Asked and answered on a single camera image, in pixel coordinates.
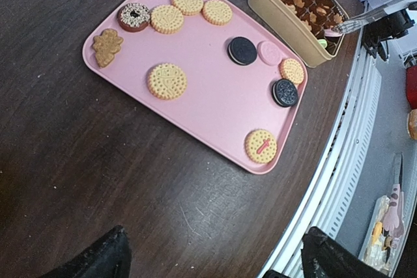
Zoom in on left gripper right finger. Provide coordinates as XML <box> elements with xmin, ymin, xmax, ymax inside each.
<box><xmin>301</xmin><ymin>227</ymin><xmax>386</xmax><ymax>278</ymax></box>

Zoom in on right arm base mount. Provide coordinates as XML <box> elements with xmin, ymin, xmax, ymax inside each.
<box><xmin>362</xmin><ymin>9</ymin><xmax>415</xmax><ymax>61</ymax></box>

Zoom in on chocolate sprinkle donut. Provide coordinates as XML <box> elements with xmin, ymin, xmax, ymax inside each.
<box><xmin>117</xmin><ymin>3</ymin><xmax>151</xmax><ymax>33</ymax></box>

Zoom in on black sandwich cookie upper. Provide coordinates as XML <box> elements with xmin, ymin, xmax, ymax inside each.
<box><xmin>227</xmin><ymin>36</ymin><xmax>257</xmax><ymax>66</ymax></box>

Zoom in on beige round biscuit left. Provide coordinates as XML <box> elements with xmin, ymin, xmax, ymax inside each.
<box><xmin>147</xmin><ymin>63</ymin><xmax>188</xmax><ymax>100</ymax></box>

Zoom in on pink plastic tray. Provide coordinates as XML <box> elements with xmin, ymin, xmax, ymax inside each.
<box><xmin>82</xmin><ymin>7</ymin><xmax>298</xmax><ymax>174</ymax></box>

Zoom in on brown tree cookie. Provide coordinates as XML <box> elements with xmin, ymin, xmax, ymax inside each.
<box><xmin>93</xmin><ymin>29</ymin><xmax>124</xmax><ymax>68</ymax></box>

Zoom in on metal serving tongs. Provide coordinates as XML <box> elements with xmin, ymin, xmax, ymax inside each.
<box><xmin>332</xmin><ymin>0</ymin><xmax>416</xmax><ymax>34</ymax></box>

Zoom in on green sandwich cookie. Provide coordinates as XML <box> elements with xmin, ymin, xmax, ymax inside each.
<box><xmin>318</xmin><ymin>38</ymin><xmax>328</xmax><ymax>49</ymax></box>

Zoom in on black sandwich cookie lower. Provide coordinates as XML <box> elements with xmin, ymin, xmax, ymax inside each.
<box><xmin>272</xmin><ymin>79</ymin><xmax>298</xmax><ymax>107</ymax></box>

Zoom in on black sandwich cookie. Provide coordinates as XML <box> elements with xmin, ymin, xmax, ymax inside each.
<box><xmin>272</xmin><ymin>79</ymin><xmax>298</xmax><ymax>107</ymax></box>
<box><xmin>227</xmin><ymin>36</ymin><xmax>257</xmax><ymax>66</ymax></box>

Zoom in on orange drink bottle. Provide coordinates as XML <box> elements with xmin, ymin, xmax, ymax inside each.
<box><xmin>407</xmin><ymin>109</ymin><xmax>417</xmax><ymax>140</ymax></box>

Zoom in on beige round biscuit top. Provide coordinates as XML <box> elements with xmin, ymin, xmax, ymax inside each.
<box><xmin>151</xmin><ymin>5</ymin><xmax>184</xmax><ymax>35</ymax></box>

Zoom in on beige round biscuit corner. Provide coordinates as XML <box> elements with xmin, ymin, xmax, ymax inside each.
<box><xmin>279</xmin><ymin>59</ymin><xmax>305</xmax><ymax>85</ymax></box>

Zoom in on gold cookie tin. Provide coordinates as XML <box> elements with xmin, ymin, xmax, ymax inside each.
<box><xmin>248</xmin><ymin>0</ymin><xmax>349</xmax><ymax>68</ymax></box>

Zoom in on biscuit with pink stick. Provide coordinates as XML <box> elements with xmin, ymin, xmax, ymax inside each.
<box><xmin>244</xmin><ymin>129</ymin><xmax>278</xmax><ymax>164</ymax></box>

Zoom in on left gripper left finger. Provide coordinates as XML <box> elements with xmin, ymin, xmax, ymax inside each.
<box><xmin>43</xmin><ymin>225</ymin><xmax>132</xmax><ymax>277</ymax></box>

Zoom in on beige round biscuit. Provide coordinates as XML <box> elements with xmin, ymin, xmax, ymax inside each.
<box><xmin>151</xmin><ymin>5</ymin><xmax>184</xmax><ymax>35</ymax></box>
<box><xmin>147</xmin><ymin>63</ymin><xmax>188</xmax><ymax>100</ymax></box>
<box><xmin>171</xmin><ymin>0</ymin><xmax>204</xmax><ymax>16</ymax></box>
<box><xmin>202</xmin><ymin>0</ymin><xmax>233</xmax><ymax>26</ymax></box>

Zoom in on side tray with cookies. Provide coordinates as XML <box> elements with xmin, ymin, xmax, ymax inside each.
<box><xmin>358</xmin><ymin>192</ymin><xmax>406</xmax><ymax>277</ymax></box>

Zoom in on pink sandwich cookie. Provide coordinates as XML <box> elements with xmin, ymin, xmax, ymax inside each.
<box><xmin>324</xmin><ymin>29</ymin><xmax>343</xmax><ymax>38</ymax></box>
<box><xmin>257</xmin><ymin>41</ymin><xmax>282</xmax><ymax>66</ymax></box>

